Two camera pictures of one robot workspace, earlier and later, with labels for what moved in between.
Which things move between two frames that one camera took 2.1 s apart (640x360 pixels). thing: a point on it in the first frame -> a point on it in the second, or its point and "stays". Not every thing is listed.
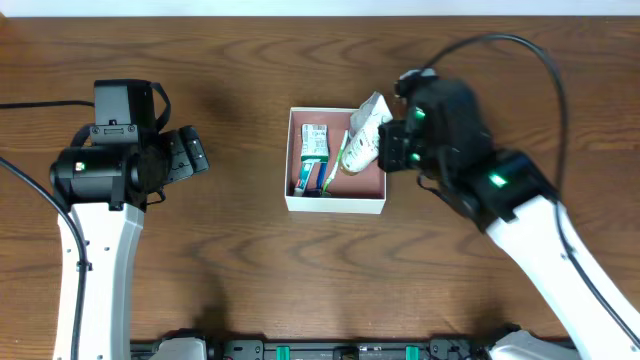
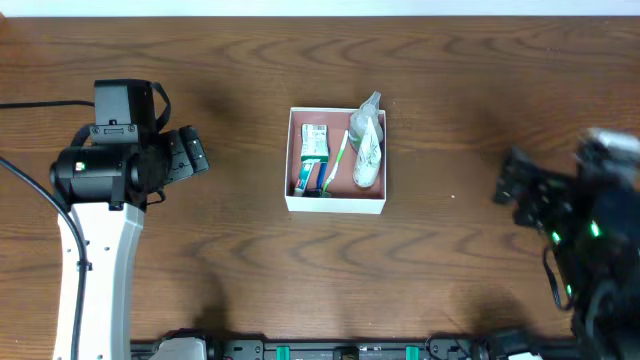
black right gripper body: [392, 146] -> [531, 187]
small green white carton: [315, 143] stays
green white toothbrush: [326, 192] stays
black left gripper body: [181, 154] stays
